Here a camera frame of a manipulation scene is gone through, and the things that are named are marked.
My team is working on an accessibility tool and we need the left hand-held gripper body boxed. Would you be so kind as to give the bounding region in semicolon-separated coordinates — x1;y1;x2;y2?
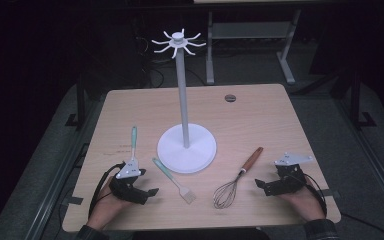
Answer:
108;158;149;206

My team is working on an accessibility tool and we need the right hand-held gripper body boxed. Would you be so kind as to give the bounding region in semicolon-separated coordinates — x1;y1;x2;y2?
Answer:
263;152;314;197

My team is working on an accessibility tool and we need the green handled pastry brush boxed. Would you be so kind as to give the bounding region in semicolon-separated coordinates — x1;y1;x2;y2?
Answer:
151;157;197;205

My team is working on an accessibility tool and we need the wooden handled wire whisk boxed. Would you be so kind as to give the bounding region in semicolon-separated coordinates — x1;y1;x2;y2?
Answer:
212;146;265;210

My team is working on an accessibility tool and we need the green handled spatula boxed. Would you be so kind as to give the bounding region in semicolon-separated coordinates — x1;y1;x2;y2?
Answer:
130;125;139;165

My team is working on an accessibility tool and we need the white utensil rack stand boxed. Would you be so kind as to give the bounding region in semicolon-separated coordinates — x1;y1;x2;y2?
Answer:
151;28;218;175

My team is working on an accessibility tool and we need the person's right hand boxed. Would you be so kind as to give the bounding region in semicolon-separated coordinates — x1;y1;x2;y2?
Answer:
278;176;326;223

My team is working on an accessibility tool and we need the person's left hand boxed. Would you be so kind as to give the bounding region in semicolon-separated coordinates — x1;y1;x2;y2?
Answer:
87;184;138;231

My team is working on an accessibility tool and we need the grey tape strip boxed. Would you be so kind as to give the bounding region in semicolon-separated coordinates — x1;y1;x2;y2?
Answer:
61;196;85;206
317;188;341;199

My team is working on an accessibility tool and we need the black metal stand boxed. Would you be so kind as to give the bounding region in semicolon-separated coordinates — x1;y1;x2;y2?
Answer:
349;64;378;130
64;71;87;130

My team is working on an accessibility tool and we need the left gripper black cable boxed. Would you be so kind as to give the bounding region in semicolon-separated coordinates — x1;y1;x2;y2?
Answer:
87;161;127;218

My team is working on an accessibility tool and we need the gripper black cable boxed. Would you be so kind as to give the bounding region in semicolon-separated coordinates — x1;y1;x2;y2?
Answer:
87;161;127;218
301;172;328;218

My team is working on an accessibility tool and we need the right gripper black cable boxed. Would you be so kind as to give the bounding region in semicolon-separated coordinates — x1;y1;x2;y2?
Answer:
301;172;328;218

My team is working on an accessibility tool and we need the aluminium floor rail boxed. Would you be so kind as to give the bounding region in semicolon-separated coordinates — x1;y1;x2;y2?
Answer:
333;98;384;218
22;98;109;240

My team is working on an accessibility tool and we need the black floor cable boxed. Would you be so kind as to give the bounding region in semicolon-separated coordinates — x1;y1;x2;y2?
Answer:
339;212;384;240

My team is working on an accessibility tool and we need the grey metal desk frame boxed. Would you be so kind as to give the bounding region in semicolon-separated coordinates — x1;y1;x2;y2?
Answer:
205;8;303;86

